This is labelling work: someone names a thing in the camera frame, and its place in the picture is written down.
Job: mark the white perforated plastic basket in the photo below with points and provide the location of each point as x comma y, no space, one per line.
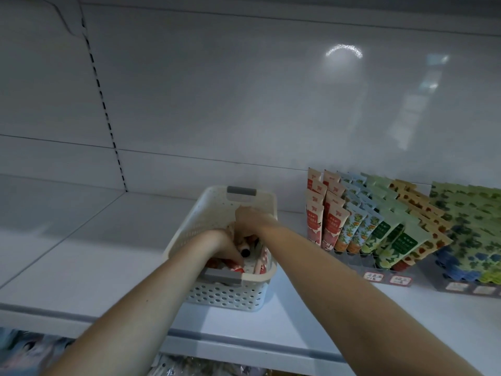
227,297

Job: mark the white metal shelf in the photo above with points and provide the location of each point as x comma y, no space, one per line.
62,254

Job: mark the person's right hand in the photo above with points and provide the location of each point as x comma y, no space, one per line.
252,221

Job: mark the clear divider tray with labels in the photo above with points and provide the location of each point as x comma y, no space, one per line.
374,276

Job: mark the pile of snack packets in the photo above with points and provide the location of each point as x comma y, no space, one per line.
188,364

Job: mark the person's left forearm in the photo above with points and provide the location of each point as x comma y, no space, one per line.
133,317

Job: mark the person's left hand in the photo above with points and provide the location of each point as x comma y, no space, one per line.
225,245

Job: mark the person's right forearm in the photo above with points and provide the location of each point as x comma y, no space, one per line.
368,309

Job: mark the row of hand cream tubes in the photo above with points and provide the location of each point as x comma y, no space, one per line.
423,223

